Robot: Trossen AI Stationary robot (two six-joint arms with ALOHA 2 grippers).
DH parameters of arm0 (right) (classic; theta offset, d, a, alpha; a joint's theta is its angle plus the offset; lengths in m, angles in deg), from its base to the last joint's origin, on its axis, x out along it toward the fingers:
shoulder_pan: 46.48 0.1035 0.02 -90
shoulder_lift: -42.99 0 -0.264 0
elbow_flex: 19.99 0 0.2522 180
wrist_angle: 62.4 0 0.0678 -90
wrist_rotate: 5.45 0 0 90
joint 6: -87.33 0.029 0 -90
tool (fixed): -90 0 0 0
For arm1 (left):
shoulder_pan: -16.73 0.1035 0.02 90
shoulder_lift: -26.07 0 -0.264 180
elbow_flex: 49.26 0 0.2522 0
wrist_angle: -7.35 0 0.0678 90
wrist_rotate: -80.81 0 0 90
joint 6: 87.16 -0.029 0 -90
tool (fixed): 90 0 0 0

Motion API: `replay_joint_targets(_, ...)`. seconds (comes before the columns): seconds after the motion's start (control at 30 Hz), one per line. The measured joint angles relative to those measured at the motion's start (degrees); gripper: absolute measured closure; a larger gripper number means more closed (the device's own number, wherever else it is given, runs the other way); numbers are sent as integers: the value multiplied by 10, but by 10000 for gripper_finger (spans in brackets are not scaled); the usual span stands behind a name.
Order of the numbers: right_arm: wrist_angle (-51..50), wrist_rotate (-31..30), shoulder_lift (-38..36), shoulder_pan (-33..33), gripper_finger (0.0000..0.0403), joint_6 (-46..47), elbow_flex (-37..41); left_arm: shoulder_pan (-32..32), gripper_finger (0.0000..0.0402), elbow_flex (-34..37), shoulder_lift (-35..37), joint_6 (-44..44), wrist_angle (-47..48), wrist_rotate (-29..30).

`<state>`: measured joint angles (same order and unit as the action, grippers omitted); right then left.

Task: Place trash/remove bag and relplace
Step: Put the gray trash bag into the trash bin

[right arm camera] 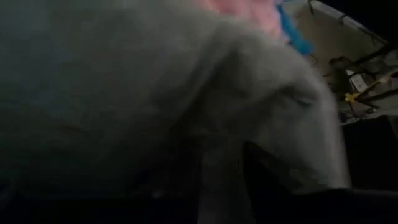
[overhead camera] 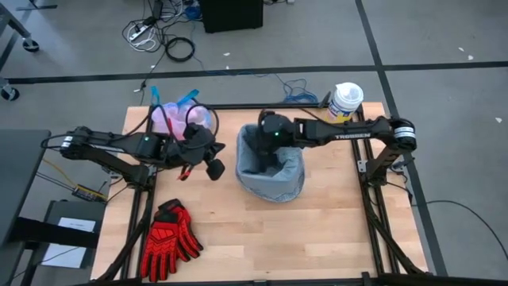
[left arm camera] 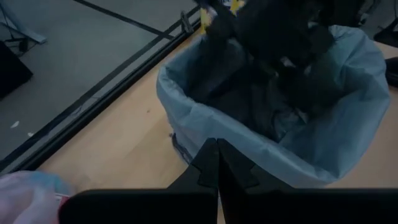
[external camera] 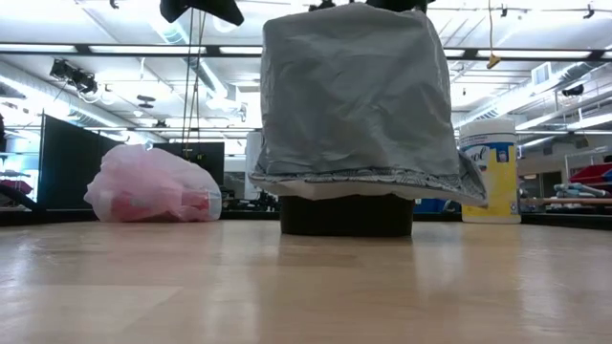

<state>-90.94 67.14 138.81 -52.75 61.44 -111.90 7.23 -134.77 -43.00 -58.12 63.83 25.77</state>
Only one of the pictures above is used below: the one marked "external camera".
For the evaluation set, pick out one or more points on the grey trash bag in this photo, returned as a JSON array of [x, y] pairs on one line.
[[356, 105]]

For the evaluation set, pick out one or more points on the translucent pink trash bag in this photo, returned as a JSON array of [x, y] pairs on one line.
[[143, 184]]

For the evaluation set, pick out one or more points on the black plastic trash bin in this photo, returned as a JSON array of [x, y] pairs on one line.
[[346, 217]]

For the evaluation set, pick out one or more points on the long ceiling light strip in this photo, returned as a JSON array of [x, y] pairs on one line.
[[526, 54], [143, 49]]

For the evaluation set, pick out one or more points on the hanging yellow tag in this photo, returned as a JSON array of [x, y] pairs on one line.
[[493, 62]]

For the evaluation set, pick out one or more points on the black ceiling device cluster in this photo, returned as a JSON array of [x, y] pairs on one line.
[[81, 81]]

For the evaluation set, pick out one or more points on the low black partition panel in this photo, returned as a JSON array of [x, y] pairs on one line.
[[210, 155]]

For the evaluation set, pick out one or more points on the white cylindrical tank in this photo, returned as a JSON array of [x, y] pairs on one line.
[[252, 157]]

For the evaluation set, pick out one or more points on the wide black partition panel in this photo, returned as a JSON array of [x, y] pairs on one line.
[[72, 162]]

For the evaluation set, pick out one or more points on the yellow Lysol wipes canister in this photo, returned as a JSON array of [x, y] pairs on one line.
[[497, 186]]

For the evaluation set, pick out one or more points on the red blue storage bins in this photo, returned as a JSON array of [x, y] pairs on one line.
[[593, 173]]

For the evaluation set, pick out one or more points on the wooden workbench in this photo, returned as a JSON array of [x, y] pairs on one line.
[[564, 201]]

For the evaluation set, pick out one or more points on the blue grey cloth rolls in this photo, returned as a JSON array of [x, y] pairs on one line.
[[578, 190]]

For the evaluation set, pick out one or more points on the black ceiling camera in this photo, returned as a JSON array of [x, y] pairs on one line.
[[573, 91]]

